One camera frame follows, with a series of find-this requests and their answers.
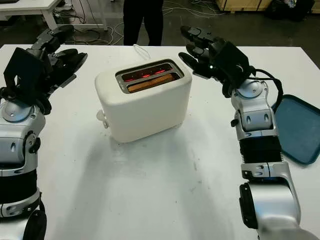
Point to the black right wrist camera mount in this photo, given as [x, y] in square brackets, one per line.
[232, 60]

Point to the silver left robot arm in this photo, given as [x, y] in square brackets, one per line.
[12, 140]

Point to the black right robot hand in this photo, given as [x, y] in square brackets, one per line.
[202, 62]

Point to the black bag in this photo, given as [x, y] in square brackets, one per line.
[290, 8]

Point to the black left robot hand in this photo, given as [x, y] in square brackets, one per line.
[67, 62]

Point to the white two-slot toaster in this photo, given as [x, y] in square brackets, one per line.
[147, 110]

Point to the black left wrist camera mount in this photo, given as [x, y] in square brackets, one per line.
[23, 70]

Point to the white desk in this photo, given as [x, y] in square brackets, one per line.
[45, 5]

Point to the brown toast slice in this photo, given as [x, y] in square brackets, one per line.
[150, 82]

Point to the blue plastic tray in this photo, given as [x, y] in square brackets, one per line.
[300, 130]

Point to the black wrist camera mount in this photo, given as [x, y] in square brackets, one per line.
[23, 70]
[232, 60]

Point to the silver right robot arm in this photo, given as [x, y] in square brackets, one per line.
[270, 200]

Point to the wooden crate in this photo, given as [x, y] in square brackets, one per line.
[240, 3]

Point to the person in black trousers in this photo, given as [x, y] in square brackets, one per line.
[142, 22]

